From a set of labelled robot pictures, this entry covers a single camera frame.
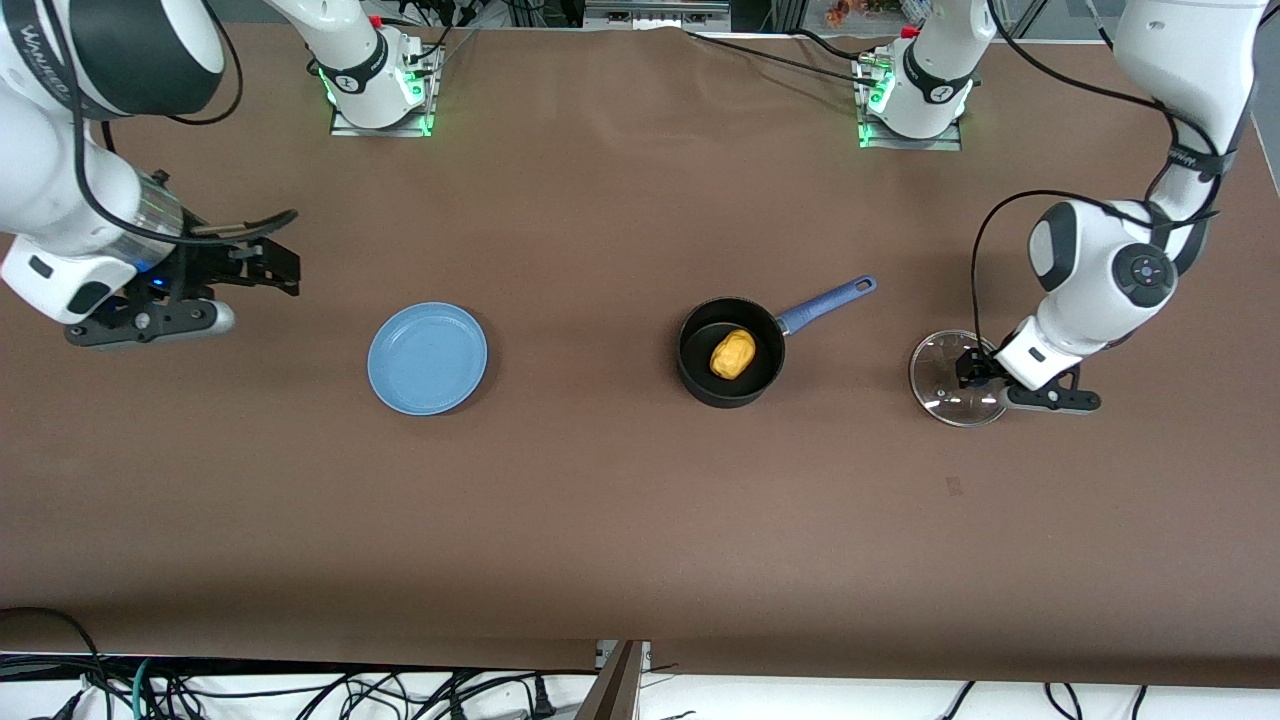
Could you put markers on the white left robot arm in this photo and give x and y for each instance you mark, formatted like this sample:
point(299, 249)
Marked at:
point(1100, 270)

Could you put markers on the glass lid with blue knob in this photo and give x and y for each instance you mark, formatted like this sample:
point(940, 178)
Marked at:
point(945, 400)

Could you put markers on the brown table cover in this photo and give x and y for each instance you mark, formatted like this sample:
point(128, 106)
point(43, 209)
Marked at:
point(600, 520)

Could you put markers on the black power plug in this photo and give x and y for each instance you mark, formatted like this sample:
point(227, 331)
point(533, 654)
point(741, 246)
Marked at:
point(541, 697)

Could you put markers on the small silver bracket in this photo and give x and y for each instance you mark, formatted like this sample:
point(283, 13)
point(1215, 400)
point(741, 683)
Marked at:
point(640, 655)

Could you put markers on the blue round plate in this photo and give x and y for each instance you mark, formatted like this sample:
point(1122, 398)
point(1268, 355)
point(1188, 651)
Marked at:
point(427, 360)

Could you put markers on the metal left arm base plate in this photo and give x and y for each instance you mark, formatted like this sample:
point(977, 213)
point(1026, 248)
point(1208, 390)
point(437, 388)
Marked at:
point(945, 143)

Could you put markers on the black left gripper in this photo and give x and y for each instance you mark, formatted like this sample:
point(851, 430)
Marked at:
point(971, 368)

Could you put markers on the dark wooden beam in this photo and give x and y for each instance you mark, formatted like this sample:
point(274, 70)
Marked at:
point(610, 695)

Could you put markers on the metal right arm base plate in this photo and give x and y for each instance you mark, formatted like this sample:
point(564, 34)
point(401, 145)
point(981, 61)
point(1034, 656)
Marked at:
point(380, 130)

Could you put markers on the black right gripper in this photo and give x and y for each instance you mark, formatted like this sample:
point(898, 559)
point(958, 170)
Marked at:
point(205, 266)

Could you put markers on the yellow potato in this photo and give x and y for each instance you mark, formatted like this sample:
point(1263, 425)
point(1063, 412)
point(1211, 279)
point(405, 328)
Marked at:
point(733, 355)

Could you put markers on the orange background object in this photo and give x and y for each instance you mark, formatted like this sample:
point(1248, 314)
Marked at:
point(845, 10)

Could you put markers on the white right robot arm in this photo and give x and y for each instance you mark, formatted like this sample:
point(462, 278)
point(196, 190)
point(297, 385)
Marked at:
point(40, 180)

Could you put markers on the grey metal rail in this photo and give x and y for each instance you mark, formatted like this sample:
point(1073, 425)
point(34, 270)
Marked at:
point(655, 10)

